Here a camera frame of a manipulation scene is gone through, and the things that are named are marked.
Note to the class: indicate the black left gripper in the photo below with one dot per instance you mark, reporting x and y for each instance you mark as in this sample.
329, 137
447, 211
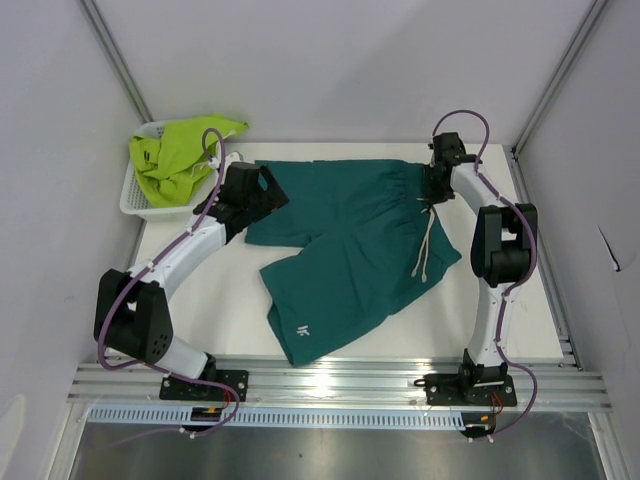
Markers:
275, 197

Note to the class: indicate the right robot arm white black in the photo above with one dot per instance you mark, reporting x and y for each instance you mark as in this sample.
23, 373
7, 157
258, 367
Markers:
503, 256

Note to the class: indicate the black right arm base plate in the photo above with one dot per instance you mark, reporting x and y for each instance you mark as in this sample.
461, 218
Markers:
455, 390

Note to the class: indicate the aluminium frame post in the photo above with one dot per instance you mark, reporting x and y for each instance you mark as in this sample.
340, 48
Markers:
576, 46
110, 49

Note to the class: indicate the slotted white cable duct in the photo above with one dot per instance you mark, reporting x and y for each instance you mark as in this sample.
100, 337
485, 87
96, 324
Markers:
279, 417

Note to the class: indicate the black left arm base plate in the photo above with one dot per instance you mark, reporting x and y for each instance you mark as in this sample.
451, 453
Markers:
212, 385

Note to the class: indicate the aluminium mounting rail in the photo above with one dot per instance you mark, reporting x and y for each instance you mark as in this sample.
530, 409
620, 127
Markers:
346, 383

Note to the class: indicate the right aluminium frame post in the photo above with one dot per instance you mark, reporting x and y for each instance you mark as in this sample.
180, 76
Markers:
576, 46

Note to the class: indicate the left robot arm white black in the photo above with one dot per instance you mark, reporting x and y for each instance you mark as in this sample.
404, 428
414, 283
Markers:
133, 321

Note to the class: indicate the left aluminium frame post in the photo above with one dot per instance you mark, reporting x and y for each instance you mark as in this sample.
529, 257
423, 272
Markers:
110, 49

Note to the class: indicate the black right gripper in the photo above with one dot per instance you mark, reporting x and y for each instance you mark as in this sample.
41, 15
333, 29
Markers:
433, 197

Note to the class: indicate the white plastic basket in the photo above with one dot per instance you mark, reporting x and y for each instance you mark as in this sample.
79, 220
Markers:
134, 202

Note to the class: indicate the teal green shorts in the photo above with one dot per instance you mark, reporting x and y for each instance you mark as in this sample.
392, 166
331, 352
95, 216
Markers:
368, 246

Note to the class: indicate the lime green shorts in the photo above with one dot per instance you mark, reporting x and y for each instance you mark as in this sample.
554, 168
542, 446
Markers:
171, 168

